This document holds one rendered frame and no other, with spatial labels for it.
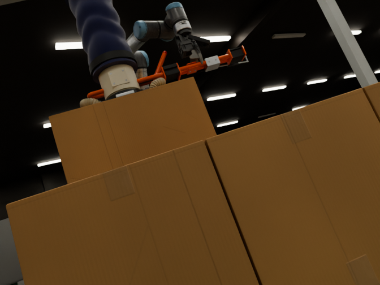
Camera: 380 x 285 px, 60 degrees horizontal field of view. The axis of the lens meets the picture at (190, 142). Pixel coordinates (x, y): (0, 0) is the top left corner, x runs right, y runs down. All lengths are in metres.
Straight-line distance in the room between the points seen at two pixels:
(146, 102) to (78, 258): 0.82
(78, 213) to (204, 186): 0.25
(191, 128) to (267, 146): 0.65
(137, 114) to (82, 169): 0.30
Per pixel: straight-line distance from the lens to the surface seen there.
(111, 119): 1.32
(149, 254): 0.65
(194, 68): 1.65
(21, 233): 0.69
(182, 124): 1.32
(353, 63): 4.24
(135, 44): 1.95
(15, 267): 1.17
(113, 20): 1.71
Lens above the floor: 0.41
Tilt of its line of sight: 12 degrees up
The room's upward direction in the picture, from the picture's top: 21 degrees counter-clockwise
